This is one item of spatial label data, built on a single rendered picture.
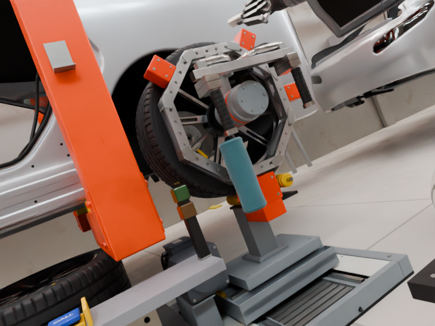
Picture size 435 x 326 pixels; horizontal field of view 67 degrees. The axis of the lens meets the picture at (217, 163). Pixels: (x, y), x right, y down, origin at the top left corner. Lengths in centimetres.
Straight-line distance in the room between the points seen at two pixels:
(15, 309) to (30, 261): 383
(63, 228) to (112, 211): 402
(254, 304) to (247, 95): 76
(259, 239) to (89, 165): 79
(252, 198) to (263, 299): 42
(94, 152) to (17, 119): 423
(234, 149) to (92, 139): 45
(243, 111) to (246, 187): 27
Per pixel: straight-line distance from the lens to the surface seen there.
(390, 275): 146
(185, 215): 91
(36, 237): 504
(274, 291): 138
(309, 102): 123
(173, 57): 139
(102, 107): 107
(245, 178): 113
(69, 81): 109
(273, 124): 150
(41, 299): 124
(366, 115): 817
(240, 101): 116
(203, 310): 136
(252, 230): 145
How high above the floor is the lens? 69
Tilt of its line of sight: level
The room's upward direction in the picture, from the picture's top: 21 degrees counter-clockwise
